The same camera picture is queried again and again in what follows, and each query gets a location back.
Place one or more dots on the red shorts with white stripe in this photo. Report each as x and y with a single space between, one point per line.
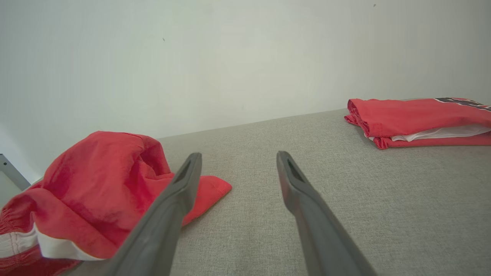
96 191

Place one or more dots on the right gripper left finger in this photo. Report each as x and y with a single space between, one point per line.
161 230

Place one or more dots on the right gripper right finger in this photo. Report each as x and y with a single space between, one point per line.
322 237

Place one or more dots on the grey metal leg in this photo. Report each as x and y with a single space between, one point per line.
13 172

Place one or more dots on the red basketball jersey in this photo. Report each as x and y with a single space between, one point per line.
406 117

